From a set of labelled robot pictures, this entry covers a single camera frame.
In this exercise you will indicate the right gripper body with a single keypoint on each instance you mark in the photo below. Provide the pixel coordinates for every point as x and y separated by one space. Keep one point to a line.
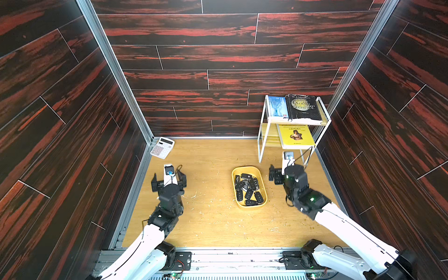
276 174

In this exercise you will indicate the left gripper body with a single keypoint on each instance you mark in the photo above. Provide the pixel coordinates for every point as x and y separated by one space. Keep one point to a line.
178 187

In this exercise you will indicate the black car key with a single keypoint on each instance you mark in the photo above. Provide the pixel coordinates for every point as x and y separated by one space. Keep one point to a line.
249 194
258 197
250 202
239 195
246 176

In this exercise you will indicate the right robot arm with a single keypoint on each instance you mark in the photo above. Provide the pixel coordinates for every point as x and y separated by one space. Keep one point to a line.
375 260

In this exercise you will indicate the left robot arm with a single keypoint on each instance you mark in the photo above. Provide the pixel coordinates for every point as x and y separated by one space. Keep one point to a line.
149 252

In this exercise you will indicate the yellow storage tray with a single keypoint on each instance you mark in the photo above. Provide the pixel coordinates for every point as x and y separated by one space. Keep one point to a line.
248 186

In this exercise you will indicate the yellow paperback book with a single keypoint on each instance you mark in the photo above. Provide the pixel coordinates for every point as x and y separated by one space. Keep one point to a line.
295 136

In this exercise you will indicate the white calculator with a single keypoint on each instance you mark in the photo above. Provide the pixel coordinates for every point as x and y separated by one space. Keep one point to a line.
162 148

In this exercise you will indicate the blue white book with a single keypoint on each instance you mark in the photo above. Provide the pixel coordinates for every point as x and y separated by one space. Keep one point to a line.
277 107

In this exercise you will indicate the black hardcover book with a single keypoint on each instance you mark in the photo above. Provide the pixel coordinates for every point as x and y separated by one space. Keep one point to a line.
302 107

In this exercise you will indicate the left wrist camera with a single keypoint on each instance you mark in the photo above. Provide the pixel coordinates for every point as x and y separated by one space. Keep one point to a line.
169 176

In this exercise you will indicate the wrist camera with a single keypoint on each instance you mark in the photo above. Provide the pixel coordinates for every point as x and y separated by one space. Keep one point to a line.
169 176
288 159

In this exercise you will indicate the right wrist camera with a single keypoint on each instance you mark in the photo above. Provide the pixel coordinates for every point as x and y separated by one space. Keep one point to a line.
288 159

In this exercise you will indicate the white wire shelf rack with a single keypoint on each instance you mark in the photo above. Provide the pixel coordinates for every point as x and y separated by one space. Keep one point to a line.
292 122

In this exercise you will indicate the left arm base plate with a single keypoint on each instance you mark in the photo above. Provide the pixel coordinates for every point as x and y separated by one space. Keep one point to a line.
178 261

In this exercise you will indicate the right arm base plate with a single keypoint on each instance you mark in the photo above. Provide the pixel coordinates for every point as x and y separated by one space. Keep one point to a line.
297 260

